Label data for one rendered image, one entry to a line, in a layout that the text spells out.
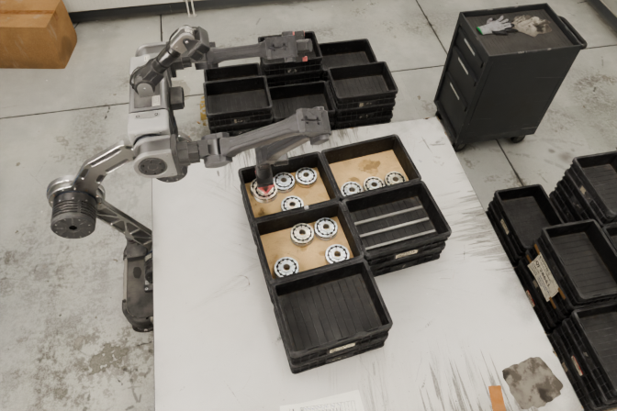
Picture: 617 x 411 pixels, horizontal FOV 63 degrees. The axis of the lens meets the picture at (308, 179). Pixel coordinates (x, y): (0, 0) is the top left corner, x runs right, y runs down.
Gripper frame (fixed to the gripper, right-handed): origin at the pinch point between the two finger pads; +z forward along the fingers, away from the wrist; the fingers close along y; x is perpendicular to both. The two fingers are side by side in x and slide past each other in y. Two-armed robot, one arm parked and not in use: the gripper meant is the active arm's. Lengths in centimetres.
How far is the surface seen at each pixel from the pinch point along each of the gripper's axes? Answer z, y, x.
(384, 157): 20, 25, -62
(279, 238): 20.9, -13.0, -3.4
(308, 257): 21.2, -24.0, -14.1
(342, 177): 20.4, 15.9, -38.4
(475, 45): 17, 101, -139
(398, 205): 21, -5, -60
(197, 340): 34, -47, 36
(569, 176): 55, 22, -176
